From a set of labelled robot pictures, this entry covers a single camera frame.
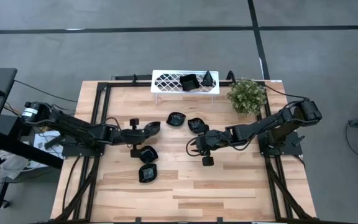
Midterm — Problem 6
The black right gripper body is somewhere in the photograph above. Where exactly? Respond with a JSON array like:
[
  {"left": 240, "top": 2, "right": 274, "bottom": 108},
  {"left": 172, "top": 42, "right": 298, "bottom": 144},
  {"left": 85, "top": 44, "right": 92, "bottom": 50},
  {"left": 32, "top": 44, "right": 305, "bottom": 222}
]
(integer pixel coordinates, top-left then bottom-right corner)
[{"left": 194, "top": 129, "right": 226, "bottom": 167}]

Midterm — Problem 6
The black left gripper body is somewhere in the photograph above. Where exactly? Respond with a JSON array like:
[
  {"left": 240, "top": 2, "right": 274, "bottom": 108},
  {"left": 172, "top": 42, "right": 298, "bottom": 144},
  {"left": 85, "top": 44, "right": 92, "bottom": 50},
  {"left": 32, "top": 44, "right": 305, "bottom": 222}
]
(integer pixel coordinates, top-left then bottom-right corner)
[{"left": 116, "top": 118, "right": 145, "bottom": 159}]

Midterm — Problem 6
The black leaf-shaped mini plate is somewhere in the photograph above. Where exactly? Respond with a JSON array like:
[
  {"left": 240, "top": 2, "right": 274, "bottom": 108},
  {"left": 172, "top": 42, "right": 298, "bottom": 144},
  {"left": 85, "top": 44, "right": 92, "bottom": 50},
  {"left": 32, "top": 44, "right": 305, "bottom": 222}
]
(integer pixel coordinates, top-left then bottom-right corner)
[
  {"left": 187, "top": 117, "right": 210, "bottom": 134},
  {"left": 142, "top": 120, "right": 162, "bottom": 137},
  {"left": 138, "top": 145, "right": 159, "bottom": 164},
  {"left": 165, "top": 111, "right": 187, "bottom": 128},
  {"left": 138, "top": 163, "right": 158, "bottom": 184}
]

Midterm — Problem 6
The black square mini plate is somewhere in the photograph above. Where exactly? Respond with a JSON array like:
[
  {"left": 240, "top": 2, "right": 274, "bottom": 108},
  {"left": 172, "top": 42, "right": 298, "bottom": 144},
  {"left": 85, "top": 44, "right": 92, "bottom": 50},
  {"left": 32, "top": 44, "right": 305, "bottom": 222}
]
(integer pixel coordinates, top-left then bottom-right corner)
[{"left": 179, "top": 73, "right": 201, "bottom": 92}]

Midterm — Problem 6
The green potted plant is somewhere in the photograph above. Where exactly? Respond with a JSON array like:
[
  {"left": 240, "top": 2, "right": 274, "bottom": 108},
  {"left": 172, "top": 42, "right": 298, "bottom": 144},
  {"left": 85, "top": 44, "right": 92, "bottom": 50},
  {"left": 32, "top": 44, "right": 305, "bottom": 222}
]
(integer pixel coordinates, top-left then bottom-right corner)
[{"left": 226, "top": 77, "right": 268, "bottom": 118}]

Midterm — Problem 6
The black clamp lever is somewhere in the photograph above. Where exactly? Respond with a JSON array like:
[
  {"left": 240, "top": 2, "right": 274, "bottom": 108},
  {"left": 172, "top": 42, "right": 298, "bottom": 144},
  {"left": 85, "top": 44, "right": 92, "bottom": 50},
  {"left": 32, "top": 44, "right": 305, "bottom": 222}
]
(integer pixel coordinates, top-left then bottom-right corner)
[
  {"left": 44, "top": 133, "right": 65, "bottom": 150},
  {"left": 291, "top": 134, "right": 306, "bottom": 147}
]

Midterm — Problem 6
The black desk leg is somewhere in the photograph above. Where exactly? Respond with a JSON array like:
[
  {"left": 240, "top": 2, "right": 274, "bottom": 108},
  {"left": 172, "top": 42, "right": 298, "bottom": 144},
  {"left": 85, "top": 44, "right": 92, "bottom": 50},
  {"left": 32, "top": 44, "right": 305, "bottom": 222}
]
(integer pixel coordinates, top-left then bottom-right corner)
[{"left": 0, "top": 124, "right": 64, "bottom": 210}]

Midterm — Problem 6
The white plastic bag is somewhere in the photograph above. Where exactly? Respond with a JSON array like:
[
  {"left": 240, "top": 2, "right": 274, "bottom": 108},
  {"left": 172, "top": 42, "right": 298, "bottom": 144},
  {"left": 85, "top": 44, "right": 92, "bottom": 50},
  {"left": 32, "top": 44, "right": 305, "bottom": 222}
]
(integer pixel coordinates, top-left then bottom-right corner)
[{"left": 0, "top": 149, "right": 42, "bottom": 182}]

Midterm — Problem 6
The white wire rack shelf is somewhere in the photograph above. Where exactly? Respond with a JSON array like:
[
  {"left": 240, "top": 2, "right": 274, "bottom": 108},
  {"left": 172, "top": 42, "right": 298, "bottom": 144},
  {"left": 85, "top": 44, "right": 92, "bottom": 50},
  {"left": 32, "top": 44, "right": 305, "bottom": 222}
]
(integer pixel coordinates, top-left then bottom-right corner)
[{"left": 150, "top": 69, "right": 221, "bottom": 106}]

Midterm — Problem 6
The black aluminium table frame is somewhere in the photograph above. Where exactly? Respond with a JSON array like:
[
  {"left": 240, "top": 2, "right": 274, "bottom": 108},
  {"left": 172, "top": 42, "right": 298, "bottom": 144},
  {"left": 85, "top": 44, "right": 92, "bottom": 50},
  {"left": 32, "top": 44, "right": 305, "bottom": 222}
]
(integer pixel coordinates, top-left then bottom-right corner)
[{"left": 50, "top": 73, "right": 318, "bottom": 224}]

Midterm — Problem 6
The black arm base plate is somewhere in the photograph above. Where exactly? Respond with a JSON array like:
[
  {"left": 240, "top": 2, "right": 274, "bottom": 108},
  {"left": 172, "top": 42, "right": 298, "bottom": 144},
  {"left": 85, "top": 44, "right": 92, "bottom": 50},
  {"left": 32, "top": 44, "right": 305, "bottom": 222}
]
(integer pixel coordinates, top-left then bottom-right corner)
[
  {"left": 61, "top": 136, "right": 106, "bottom": 158},
  {"left": 257, "top": 129, "right": 303, "bottom": 156}
]

